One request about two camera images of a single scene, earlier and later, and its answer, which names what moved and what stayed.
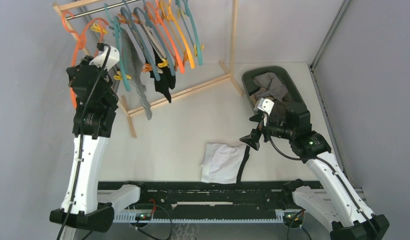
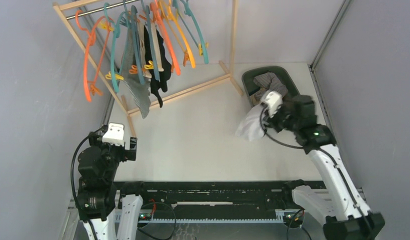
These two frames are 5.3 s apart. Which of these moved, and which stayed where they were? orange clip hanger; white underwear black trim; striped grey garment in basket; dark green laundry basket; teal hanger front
Moved: white underwear black trim; teal hanger front; orange clip hanger
Stayed: striped grey garment in basket; dark green laundry basket
